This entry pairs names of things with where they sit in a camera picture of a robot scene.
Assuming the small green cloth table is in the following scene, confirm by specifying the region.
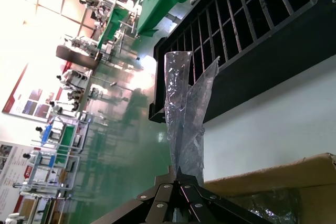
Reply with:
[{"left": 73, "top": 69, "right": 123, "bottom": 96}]
[{"left": 97, "top": 7, "right": 129, "bottom": 50}]

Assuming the black slotted container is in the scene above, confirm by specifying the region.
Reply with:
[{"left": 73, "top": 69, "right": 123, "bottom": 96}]
[{"left": 148, "top": 0, "right": 336, "bottom": 124}]

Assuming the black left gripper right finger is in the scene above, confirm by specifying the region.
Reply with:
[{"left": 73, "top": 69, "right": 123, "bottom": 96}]
[{"left": 178, "top": 170, "right": 266, "bottom": 224}]

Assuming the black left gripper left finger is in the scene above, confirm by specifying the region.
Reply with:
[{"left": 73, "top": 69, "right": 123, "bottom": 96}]
[{"left": 90, "top": 166, "right": 181, "bottom": 224}]

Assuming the silver antistatic bag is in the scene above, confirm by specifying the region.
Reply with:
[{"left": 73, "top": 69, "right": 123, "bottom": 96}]
[{"left": 164, "top": 49, "right": 220, "bottom": 186}]

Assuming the brown cardboard box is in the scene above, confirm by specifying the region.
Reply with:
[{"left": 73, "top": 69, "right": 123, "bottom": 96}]
[{"left": 204, "top": 152, "right": 336, "bottom": 224}]

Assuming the wall poster with photos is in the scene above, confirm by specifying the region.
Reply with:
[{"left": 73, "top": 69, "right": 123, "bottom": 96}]
[{"left": 0, "top": 140, "right": 35, "bottom": 214}]

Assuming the white rack with green tray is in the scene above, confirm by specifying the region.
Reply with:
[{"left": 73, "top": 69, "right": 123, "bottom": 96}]
[{"left": 30, "top": 115, "right": 91, "bottom": 194}]

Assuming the red framed wall poster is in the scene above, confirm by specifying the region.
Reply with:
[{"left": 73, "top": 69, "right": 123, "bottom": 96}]
[{"left": 1, "top": 60, "right": 69, "bottom": 123}]

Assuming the dark brown board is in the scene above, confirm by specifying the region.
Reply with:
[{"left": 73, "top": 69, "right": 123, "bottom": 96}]
[{"left": 55, "top": 45, "right": 102, "bottom": 70}]

